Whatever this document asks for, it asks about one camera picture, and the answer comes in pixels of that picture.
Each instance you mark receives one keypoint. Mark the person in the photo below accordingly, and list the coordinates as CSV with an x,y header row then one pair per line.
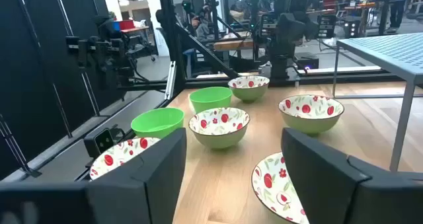
x,y
396,14
200,25

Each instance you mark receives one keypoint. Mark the green plastic mini bowl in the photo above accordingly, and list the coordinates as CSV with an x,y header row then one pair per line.
x,y
158,121
210,98

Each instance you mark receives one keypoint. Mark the black background equipment rig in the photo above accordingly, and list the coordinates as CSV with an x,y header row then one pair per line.
x,y
109,49

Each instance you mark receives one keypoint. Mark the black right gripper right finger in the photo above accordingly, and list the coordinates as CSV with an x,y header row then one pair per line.
x,y
324,184

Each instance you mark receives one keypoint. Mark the red plastic box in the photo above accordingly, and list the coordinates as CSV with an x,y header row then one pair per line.
x,y
127,24

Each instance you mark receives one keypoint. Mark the wooden workbench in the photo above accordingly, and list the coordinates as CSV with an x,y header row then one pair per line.
x,y
231,45

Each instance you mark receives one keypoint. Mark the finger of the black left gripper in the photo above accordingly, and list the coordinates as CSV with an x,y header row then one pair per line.
x,y
288,26
310,29

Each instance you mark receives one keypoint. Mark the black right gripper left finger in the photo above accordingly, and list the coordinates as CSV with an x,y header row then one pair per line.
x,y
148,184

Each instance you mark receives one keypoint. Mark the blue plastic box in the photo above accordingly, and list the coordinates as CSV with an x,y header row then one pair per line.
x,y
116,25

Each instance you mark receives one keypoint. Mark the black computer tower with fans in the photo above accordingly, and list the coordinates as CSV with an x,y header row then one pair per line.
x,y
350,27

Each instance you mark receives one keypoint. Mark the small black depth camera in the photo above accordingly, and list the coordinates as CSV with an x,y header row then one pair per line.
x,y
99,142

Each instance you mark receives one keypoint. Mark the silver aluminium bracket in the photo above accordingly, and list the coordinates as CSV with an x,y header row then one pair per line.
x,y
170,80

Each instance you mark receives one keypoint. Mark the grey perforated metal shelf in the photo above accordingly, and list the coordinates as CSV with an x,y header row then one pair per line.
x,y
380,52

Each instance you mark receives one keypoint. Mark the floral ceramic mini bowl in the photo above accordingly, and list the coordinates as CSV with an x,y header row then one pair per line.
x,y
272,187
248,87
310,113
219,126
115,156

